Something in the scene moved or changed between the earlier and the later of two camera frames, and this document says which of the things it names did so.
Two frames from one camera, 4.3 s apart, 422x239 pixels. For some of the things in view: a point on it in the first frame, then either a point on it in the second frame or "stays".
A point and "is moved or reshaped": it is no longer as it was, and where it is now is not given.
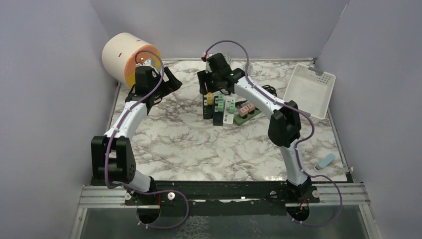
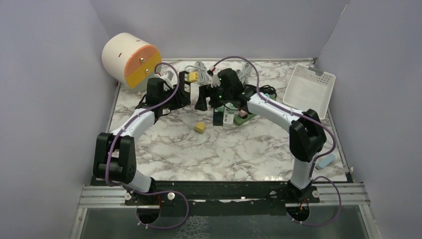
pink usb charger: x=244 y=111 stays
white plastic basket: x=309 y=92 stays
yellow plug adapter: x=209 y=98 is moved or reshaped
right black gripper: x=203 y=76 → x=205 y=92
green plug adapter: x=232 y=107 stays
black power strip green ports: x=208 y=106 is moved or reshaped
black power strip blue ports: x=218 y=110 stays
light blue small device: x=325 y=161 stays
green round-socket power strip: x=239 y=120 stays
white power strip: x=229 y=110 stays
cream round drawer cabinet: x=122 y=52 stays
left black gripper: x=172 y=82 → x=178 y=103
